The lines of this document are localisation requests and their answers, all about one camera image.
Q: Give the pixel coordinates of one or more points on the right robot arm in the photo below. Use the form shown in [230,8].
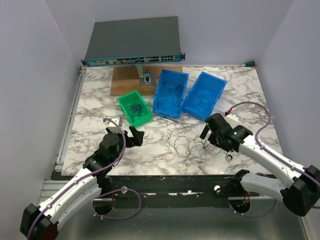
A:
[296,186]

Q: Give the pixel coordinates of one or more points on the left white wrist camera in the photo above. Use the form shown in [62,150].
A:
[113,124]

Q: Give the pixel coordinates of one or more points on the green handled screwdriver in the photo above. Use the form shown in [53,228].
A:
[249,64]

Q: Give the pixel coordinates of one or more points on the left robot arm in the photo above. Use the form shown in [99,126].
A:
[43,221]

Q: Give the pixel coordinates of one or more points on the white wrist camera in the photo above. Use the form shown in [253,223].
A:
[232,118]
[113,124]

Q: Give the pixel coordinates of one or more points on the left blue plastic bin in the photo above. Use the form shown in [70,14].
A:
[170,92]

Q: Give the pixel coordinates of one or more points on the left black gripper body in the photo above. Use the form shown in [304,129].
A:
[121,141]

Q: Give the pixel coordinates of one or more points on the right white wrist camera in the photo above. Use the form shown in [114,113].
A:
[232,118]

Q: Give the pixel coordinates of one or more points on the blue plastic bin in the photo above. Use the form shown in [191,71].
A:
[170,92]
[203,96]

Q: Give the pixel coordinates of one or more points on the green plastic bin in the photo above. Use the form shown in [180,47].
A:
[135,108]

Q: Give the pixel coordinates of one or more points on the wooden base board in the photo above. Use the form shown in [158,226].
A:
[126,79]

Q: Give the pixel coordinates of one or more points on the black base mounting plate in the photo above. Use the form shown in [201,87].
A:
[169,191]

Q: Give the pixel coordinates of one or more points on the grey network switch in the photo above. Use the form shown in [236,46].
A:
[133,42]

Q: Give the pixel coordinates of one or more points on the chrome combination wrench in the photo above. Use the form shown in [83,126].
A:
[173,121]

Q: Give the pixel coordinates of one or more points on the aluminium side rail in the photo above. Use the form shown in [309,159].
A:
[70,121]

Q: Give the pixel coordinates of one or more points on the grey metal stand bracket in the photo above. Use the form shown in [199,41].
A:
[146,78]

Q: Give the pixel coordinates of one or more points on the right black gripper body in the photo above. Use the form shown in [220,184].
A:
[215,140]

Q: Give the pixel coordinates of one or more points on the grey ratchet wrench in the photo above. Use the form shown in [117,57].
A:
[229,157]

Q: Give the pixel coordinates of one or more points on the right blue plastic bin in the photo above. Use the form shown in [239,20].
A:
[203,96]

